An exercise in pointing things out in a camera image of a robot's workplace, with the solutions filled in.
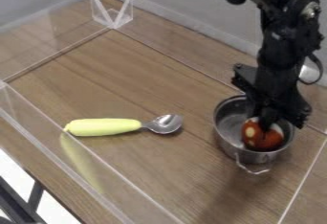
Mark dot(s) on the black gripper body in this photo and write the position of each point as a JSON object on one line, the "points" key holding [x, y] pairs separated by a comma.
{"points": [[277, 84]]}

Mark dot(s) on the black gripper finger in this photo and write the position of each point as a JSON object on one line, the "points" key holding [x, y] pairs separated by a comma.
{"points": [[269, 116], [255, 104]]}

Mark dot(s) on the silver pot with handles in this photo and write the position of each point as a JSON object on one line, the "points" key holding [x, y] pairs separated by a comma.
{"points": [[230, 117]]}

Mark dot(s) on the toy mushroom red cap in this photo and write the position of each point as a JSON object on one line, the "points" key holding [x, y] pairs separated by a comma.
{"points": [[258, 139]]}

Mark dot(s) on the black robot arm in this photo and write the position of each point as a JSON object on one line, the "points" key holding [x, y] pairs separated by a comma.
{"points": [[291, 38]]}

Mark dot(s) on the spoon with yellow handle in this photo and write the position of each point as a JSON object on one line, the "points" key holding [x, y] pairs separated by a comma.
{"points": [[102, 127]]}

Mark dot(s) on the clear acrylic corner bracket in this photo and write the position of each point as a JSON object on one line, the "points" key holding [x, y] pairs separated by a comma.
{"points": [[110, 17]]}

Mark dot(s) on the clear acrylic enclosure wall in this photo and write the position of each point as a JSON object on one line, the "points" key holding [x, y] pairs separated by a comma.
{"points": [[70, 69]]}

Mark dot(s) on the dark metal table frame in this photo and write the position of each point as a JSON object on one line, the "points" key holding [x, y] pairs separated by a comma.
{"points": [[22, 211]]}

